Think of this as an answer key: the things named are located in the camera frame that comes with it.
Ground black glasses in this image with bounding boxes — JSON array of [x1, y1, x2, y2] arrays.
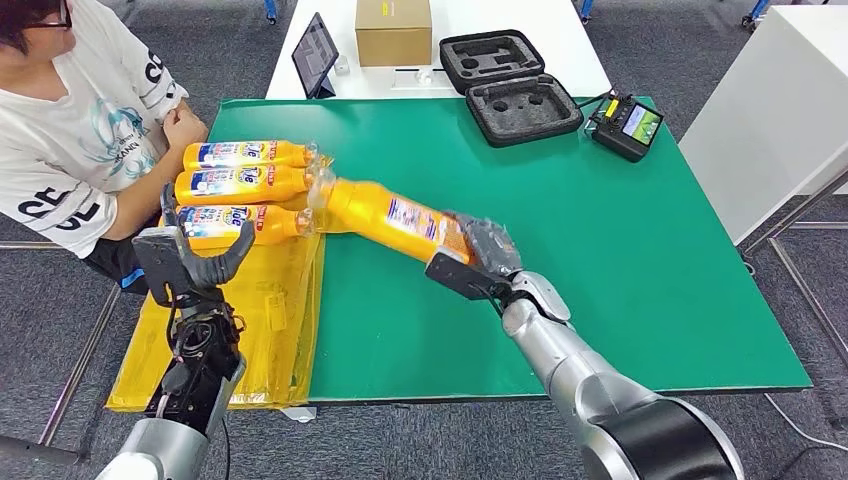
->
[[23, 0, 73, 31]]

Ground stack of yellow plastic sheets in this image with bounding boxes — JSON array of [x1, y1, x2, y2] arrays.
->
[[105, 228, 327, 412]]

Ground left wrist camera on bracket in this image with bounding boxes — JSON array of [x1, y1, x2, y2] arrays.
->
[[131, 226, 207, 309]]

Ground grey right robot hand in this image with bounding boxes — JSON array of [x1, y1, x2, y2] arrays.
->
[[449, 211, 525, 278]]

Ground metal chair frame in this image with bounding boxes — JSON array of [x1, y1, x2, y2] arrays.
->
[[0, 239, 124, 465]]

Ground black foam-lined case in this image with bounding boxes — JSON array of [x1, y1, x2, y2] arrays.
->
[[439, 29, 586, 149]]

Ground person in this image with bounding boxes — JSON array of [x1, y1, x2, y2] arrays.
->
[[0, 0, 210, 296]]

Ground brown cardboard box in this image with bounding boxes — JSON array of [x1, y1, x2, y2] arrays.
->
[[354, 0, 433, 68]]

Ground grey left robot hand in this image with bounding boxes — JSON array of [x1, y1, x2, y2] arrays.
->
[[160, 184, 257, 293]]

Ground metal table frame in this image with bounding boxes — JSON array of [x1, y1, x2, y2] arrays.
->
[[741, 172, 848, 366]]

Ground black remote controller with screen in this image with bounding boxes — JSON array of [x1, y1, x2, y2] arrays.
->
[[589, 93, 665, 164]]

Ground orange detergent bottle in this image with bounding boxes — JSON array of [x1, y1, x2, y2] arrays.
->
[[307, 173, 477, 266], [182, 139, 319, 171], [174, 164, 316, 207], [176, 203, 314, 251]]

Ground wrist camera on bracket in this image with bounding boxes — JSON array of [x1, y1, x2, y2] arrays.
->
[[131, 226, 207, 309], [425, 248, 513, 301]]

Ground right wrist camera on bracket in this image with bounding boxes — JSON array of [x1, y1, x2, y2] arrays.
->
[[425, 248, 513, 301]]

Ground white cabinet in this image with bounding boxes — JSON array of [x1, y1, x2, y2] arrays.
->
[[678, 5, 848, 246]]

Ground black tablet on stand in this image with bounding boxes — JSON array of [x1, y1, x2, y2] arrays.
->
[[291, 11, 340, 100]]

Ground person's right hand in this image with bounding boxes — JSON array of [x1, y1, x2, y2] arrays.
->
[[162, 105, 210, 152]]

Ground white floor cable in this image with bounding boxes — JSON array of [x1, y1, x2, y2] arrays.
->
[[765, 395, 848, 455]]

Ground flat white package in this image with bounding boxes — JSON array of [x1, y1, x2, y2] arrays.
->
[[390, 66, 454, 91]]

